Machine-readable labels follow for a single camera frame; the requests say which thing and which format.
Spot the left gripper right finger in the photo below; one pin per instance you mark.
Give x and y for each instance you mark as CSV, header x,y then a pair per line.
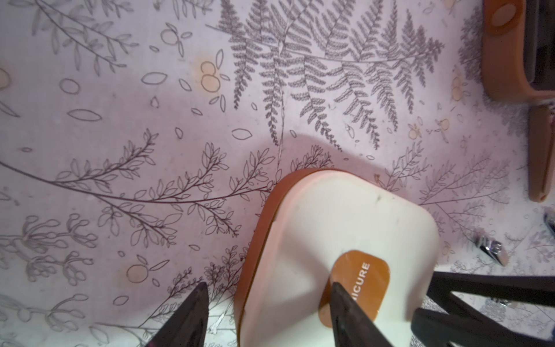
x,y
351,326

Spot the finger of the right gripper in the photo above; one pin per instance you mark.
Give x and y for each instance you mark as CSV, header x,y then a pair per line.
x,y
439,329

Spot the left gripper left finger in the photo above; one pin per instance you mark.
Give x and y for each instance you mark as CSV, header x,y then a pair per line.
x,y
188,325

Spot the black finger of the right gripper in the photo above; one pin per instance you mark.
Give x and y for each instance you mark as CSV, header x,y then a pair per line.
x,y
526,289

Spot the cream nail clipper case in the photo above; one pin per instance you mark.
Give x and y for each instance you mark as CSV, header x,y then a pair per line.
x,y
322,226

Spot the light brown nail clipper case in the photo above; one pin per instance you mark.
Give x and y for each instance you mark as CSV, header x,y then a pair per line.
x,y
517,63

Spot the brown nail file sleeve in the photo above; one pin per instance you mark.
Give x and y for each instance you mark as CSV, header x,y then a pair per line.
x,y
540,152

